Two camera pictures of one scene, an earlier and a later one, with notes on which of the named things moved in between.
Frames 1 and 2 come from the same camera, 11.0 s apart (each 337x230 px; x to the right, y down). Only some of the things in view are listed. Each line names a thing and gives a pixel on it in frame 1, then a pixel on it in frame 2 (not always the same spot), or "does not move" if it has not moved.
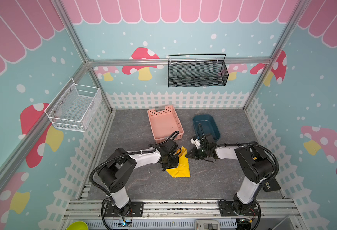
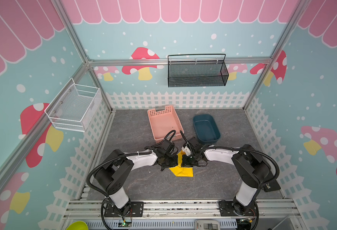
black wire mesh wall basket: (197, 70) does not move
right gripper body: (196, 152) → (190, 160)
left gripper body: (171, 162) does not move
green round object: (78, 225) does not move
